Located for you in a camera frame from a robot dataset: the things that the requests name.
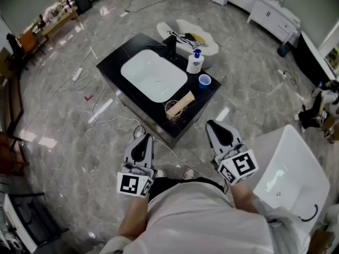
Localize blue plastic cup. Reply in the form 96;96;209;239
198;74;212;90

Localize black curved bathtub faucet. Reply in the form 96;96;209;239
298;203;319;223

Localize white cable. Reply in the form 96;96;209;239
72;70;141;124

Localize orange chair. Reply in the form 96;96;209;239
16;30;45;64

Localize white freestanding bathtub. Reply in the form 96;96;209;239
253;124;332;233

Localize person's black trousers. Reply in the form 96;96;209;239
148;176;226;202

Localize white round fluffy bed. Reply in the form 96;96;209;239
156;19;220;69

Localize round waste bin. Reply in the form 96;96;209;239
276;43;290;58

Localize black frame rack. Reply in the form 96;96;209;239
0;191;70;254

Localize white drawer cabinet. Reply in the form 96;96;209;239
246;0;301;43

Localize dark wooden shelf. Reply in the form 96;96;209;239
0;72;28;175

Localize brown cardboard box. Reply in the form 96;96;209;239
321;114;339;144

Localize person's right forearm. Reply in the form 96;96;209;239
231;179;262;214

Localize wooden table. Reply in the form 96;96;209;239
40;6;82;46

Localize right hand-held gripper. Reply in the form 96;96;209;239
206;120;259;187

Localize clear glass cup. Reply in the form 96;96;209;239
164;99;185;121

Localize person's left forearm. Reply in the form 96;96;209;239
117;194;149;242

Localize person's white shirt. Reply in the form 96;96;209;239
99;180;312;254

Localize white sink basin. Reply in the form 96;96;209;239
120;49;189;104

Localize black floor cable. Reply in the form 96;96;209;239
123;0;173;13

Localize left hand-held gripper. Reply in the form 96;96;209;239
117;134;157;199

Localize white soap bottle blue pump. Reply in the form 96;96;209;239
185;48;206;75

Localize black vanity cabinet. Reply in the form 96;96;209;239
95;32;222;148

